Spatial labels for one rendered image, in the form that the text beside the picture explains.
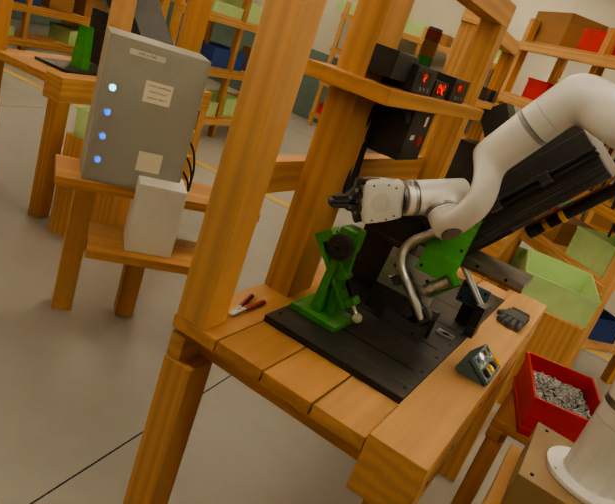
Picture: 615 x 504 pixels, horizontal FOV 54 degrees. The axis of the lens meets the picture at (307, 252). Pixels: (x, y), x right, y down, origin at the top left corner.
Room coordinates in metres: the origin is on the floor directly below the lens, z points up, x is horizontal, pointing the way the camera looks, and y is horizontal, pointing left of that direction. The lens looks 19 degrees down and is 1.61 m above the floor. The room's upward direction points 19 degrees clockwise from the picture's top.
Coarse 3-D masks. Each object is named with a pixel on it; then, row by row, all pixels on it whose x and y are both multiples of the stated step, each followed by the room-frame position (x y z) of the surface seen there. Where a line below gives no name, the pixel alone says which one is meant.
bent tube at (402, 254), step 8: (424, 232) 1.73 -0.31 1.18; (432, 232) 1.72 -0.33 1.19; (408, 240) 1.73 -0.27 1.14; (416, 240) 1.72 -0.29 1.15; (424, 240) 1.72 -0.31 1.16; (400, 248) 1.73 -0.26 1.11; (408, 248) 1.72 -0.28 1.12; (400, 256) 1.72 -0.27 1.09; (400, 264) 1.71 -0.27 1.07; (400, 272) 1.70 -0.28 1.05; (408, 280) 1.68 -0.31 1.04; (408, 288) 1.67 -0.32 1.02; (408, 296) 1.66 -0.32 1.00; (416, 296) 1.66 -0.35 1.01; (416, 304) 1.64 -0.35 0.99; (416, 312) 1.63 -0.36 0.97; (424, 312) 1.64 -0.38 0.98
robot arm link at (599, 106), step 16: (576, 80) 1.30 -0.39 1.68; (592, 80) 1.29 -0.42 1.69; (608, 80) 1.29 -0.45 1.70; (544, 96) 1.32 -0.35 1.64; (560, 96) 1.30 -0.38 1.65; (576, 96) 1.28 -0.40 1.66; (592, 96) 1.26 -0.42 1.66; (608, 96) 1.24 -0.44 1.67; (528, 112) 1.33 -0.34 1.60; (544, 112) 1.31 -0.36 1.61; (560, 112) 1.29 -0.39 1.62; (576, 112) 1.28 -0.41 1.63; (592, 112) 1.25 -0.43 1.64; (608, 112) 1.21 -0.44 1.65; (544, 128) 1.31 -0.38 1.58; (560, 128) 1.31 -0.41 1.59; (592, 128) 1.24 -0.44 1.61; (608, 128) 1.19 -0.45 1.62; (608, 144) 1.19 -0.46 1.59
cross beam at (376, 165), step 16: (288, 160) 1.60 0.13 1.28; (304, 160) 1.68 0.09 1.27; (368, 160) 2.07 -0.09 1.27; (384, 160) 2.20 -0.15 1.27; (400, 160) 2.34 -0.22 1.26; (416, 160) 2.51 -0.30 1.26; (272, 176) 1.54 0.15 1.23; (288, 176) 1.62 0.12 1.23; (368, 176) 2.11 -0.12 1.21; (384, 176) 2.25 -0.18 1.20; (400, 176) 2.40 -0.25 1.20; (416, 176) 2.58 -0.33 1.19; (272, 192) 1.57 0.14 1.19
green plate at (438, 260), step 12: (432, 240) 1.74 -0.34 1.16; (444, 240) 1.73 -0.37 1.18; (456, 240) 1.72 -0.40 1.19; (468, 240) 1.71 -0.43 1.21; (432, 252) 1.73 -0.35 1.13; (444, 252) 1.72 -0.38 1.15; (456, 252) 1.71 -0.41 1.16; (420, 264) 1.72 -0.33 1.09; (432, 264) 1.71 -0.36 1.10; (444, 264) 1.70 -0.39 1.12; (456, 264) 1.70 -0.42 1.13; (432, 276) 1.70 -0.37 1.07
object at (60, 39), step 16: (16, 0) 7.98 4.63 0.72; (32, 0) 8.16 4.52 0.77; (48, 0) 8.53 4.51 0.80; (64, 0) 8.73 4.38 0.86; (80, 0) 9.12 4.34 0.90; (96, 0) 9.32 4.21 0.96; (48, 16) 8.39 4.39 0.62; (64, 16) 8.63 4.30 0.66; (80, 16) 8.95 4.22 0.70; (16, 32) 8.40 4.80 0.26; (64, 32) 8.92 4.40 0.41; (48, 48) 8.47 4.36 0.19; (64, 48) 8.73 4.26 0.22
